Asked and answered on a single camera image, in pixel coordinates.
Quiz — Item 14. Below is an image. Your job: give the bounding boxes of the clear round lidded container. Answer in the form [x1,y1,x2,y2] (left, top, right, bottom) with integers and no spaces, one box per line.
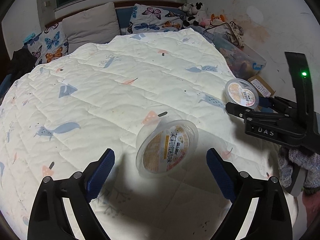
[225,79,259,109]

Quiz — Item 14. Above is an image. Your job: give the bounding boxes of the right pink sleeve forearm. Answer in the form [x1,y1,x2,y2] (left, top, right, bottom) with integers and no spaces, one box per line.
[300,191,320,240]

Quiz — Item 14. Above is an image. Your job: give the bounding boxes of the right gloved hand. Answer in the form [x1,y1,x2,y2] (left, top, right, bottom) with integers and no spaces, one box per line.
[278,146,319,197]

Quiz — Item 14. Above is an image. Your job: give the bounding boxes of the brown cardboard box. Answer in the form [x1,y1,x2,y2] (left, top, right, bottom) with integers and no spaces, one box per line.
[248,75,275,98]

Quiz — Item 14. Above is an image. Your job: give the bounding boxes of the clear plastic storage bin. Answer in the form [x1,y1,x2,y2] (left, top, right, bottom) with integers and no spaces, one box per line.
[213,34,266,80]

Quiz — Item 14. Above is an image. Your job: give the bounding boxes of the plush toy pile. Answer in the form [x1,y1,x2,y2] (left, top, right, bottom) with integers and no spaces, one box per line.
[178,2,226,28]

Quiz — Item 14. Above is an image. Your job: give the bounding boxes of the right butterfly pillow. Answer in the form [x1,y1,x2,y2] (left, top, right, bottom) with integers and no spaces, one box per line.
[126,4,184,34]

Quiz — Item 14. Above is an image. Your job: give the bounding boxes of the butterfly pillow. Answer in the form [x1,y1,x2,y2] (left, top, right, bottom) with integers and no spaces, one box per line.
[126,4,184,34]
[25,22,68,65]

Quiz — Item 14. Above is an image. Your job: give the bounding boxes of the black clothing pile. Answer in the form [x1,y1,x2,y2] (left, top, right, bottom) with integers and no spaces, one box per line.
[10,48,37,82]

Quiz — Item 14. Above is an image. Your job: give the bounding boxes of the left butterfly pillow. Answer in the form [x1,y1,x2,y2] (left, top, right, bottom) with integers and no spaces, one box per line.
[25,22,68,65]

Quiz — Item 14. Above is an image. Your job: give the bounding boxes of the grey pillow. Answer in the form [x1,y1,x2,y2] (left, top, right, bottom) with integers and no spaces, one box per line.
[62,2,120,51]

